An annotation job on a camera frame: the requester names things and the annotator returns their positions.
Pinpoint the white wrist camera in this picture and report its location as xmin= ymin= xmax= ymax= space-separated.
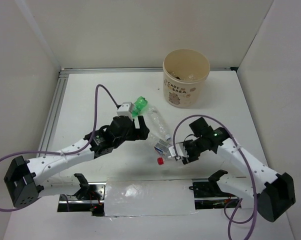
xmin=116 ymin=102 xmax=134 ymax=119
xmin=167 ymin=142 xmax=189 ymax=161

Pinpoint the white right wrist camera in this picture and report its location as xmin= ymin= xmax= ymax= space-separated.
xmin=167 ymin=142 xmax=189 ymax=161

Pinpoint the clear bottle blue label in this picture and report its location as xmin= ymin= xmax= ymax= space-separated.
xmin=147 ymin=133 xmax=172 ymax=158

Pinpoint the large red label bottle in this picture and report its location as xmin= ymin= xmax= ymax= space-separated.
xmin=156 ymin=152 xmax=184 ymax=166

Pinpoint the aluminium frame rail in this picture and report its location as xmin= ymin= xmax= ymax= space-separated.
xmin=29 ymin=66 xmax=238 ymax=181

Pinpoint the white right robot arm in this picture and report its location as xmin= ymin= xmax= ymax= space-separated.
xmin=181 ymin=117 xmax=296 ymax=223

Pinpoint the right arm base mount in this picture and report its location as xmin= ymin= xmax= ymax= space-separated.
xmin=188 ymin=179 xmax=239 ymax=210

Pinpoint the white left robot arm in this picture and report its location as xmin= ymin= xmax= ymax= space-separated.
xmin=4 ymin=116 xmax=150 ymax=208

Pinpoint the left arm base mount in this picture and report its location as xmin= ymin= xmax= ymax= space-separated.
xmin=57 ymin=182 xmax=106 ymax=217

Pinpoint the green plastic bottle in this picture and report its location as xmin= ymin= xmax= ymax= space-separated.
xmin=132 ymin=96 xmax=149 ymax=118

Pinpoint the long clear plastic bottle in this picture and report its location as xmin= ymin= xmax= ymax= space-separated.
xmin=143 ymin=104 xmax=172 ymax=142

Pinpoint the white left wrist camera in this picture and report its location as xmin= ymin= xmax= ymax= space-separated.
xmin=116 ymin=102 xmax=134 ymax=119

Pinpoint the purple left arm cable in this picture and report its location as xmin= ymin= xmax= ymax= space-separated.
xmin=0 ymin=84 xmax=123 ymax=213

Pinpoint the beige capybara bin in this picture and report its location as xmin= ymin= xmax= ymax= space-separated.
xmin=162 ymin=49 xmax=210 ymax=108

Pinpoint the small red label bottle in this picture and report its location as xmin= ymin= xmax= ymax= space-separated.
xmin=169 ymin=71 xmax=197 ymax=82

